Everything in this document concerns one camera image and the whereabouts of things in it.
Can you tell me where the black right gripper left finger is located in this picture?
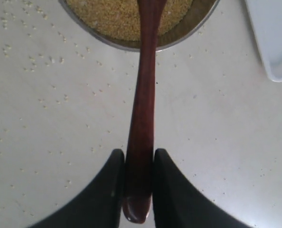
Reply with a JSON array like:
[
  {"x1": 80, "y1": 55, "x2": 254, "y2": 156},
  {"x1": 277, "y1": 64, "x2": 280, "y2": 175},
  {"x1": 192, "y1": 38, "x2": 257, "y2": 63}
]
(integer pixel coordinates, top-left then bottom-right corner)
[{"x1": 31, "y1": 149, "x2": 124, "y2": 228}]

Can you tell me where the white rectangular tray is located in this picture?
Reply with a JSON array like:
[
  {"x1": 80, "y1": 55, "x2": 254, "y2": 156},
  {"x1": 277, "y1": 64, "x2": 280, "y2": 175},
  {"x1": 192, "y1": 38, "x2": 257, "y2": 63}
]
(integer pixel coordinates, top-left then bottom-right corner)
[{"x1": 245, "y1": 0, "x2": 282, "y2": 83}]

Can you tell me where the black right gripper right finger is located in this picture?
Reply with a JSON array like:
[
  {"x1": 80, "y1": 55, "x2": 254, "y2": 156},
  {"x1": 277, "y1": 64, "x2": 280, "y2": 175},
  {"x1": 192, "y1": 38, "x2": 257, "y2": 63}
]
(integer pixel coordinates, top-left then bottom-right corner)
[{"x1": 152, "y1": 149, "x2": 247, "y2": 228}]

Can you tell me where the dark red wooden spoon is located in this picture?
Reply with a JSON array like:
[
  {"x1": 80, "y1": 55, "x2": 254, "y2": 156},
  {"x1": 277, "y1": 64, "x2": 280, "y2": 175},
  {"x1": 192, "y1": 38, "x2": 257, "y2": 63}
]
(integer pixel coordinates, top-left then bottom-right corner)
[{"x1": 122, "y1": 0, "x2": 166, "y2": 224}]

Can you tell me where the metal bowl of millet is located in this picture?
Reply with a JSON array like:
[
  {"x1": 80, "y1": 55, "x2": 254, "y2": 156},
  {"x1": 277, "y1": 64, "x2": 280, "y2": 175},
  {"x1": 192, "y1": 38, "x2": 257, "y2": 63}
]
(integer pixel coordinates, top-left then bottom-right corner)
[{"x1": 59, "y1": 0, "x2": 219, "y2": 52}]

